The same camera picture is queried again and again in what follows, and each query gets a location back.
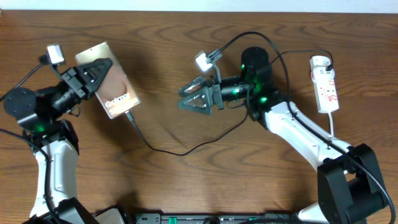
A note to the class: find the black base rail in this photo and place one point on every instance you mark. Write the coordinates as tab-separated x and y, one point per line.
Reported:
158	218

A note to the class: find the white power strip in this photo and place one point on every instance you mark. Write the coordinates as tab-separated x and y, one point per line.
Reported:
325	90

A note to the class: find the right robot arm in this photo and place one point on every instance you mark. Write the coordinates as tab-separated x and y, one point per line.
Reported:
350	184

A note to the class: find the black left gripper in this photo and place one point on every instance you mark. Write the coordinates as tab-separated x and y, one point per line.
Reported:
80	91

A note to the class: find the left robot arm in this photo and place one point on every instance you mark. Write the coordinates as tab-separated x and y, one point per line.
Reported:
54	143

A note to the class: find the white charger plug adapter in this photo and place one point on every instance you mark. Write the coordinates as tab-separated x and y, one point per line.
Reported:
319	61

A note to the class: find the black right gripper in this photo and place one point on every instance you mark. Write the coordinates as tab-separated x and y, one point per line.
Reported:
210	95

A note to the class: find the bronze Galaxy smartphone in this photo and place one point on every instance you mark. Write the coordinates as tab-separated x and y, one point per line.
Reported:
116	93

